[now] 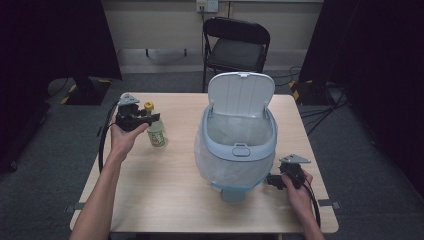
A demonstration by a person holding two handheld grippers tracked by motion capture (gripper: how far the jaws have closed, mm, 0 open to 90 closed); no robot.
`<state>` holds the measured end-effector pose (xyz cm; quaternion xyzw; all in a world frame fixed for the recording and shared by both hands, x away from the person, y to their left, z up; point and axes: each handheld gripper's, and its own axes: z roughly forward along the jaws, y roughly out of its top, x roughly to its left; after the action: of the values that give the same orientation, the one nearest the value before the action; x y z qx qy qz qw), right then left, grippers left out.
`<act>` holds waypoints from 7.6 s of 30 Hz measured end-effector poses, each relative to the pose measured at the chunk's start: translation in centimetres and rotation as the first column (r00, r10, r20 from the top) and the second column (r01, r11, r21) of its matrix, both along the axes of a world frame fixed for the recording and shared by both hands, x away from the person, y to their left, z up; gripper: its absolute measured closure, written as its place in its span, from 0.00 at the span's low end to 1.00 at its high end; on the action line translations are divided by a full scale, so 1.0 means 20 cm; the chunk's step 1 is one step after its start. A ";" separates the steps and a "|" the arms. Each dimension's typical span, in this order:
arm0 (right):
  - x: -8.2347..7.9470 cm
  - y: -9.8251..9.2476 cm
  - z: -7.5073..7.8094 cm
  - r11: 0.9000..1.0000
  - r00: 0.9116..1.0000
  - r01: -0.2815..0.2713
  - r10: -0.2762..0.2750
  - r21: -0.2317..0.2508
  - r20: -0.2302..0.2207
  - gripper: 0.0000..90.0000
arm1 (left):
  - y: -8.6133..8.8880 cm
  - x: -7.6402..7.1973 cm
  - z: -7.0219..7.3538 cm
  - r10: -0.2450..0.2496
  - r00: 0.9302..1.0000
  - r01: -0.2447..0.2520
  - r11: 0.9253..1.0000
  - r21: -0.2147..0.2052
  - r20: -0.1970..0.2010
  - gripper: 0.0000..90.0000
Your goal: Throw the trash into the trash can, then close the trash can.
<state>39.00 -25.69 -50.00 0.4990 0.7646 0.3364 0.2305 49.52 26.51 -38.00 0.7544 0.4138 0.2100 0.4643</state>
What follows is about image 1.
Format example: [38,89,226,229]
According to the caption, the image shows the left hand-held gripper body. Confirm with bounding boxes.
[114,93,150,132]

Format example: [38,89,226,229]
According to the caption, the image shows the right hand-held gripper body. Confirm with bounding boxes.
[278,153,312,190]

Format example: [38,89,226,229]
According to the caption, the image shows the clear bottle with yellow cap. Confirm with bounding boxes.
[143,101,169,150]

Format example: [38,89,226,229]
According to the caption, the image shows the light blue trash bin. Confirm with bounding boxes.
[194,71,279,203]

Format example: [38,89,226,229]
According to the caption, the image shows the person's left hand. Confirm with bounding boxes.
[109,114,151,162]

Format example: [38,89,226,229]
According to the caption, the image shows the person's right hand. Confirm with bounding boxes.
[281,169,315,218]

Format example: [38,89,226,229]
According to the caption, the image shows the clear plastic bin liner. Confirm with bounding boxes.
[194,111,277,192]

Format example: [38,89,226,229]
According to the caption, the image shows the black stand base striped tape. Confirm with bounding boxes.
[288,79,336,107]
[59,75,113,107]

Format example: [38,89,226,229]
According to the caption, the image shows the black curtain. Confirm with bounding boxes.
[298,0,424,198]
[0,0,123,174]

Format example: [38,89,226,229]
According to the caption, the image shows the black folding chair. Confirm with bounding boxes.
[201,16,271,93]

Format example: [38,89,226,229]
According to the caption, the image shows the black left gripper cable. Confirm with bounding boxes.
[98,99,120,174]

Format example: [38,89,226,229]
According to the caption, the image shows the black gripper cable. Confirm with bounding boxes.
[287,171,322,228]
[98,99,120,174]

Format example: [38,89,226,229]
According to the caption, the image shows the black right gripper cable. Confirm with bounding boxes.
[287,171,322,228]

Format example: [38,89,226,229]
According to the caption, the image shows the grey table bracket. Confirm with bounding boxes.
[64,201,85,214]
[317,198,342,211]

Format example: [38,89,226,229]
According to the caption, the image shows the black floor cables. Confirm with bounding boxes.
[273,65,349,137]

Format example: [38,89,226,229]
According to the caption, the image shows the white wall outlet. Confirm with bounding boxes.
[195,0,220,14]

